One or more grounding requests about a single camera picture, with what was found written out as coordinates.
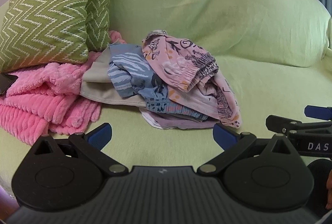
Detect lilac garment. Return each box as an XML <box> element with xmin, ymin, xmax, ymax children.
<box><xmin>145</xmin><ymin>110</ymin><xmax>216</xmax><ymax>131</ymax></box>

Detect small green zigzag pillow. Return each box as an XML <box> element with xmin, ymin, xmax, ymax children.
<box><xmin>85</xmin><ymin>0</ymin><xmax>116</xmax><ymax>52</ymax></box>

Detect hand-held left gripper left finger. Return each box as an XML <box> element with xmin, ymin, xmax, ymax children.
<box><xmin>31</xmin><ymin>122</ymin><xmax>128</xmax><ymax>176</ymax></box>

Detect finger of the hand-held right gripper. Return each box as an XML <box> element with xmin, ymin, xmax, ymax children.
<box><xmin>304</xmin><ymin>105</ymin><xmax>332</xmax><ymax>120</ymax></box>
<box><xmin>266</xmin><ymin>115</ymin><xmax>332</xmax><ymax>136</ymax></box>

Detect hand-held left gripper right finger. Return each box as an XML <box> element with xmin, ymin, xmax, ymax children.
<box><xmin>197</xmin><ymin>122</ymin><xmax>299</xmax><ymax>176</ymax></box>

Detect white garment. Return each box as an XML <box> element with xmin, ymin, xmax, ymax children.
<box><xmin>139</xmin><ymin>107</ymin><xmax>162</xmax><ymax>128</ymax></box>

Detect pink patterned pants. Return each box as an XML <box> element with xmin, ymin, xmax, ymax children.
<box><xmin>142</xmin><ymin>30</ymin><xmax>242</xmax><ymax>128</ymax></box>

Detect blue patterned shorts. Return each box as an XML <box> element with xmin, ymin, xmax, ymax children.
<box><xmin>107</xmin><ymin>43</ymin><xmax>211</xmax><ymax>121</ymax></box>

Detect green covered sofa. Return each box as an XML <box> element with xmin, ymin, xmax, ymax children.
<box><xmin>0</xmin><ymin>0</ymin><xmax>332</xmax><ymax>188</ymax></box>

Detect beige garment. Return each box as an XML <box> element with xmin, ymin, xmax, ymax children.
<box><xmin>79</xmin><ymin>46</ymin><xmax>149</xmax><ymax>107</ymax></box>

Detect person's dark trousers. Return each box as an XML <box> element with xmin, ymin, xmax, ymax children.
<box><xmin>307</xmin><ymin>159</ymin><xmax>332</xmax><ymax>215</ymax></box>

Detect pink fleece blanket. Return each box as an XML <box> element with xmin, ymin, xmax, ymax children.
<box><xmin>0</xmin><ymin>30</ymin><xmax>128</xmax><ymax>147</ymax></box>

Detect black phone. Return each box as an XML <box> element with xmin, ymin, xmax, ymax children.
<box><xmin>0</xmin><ymin>73</ymin><xmax>19</xmax><ymax>97</ymax></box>

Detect large green zigzag pillow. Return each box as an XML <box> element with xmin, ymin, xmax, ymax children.
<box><xmin>0</xmin><ymin>0</ymin><xmax>104</xmax><ymax>74</ymax></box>

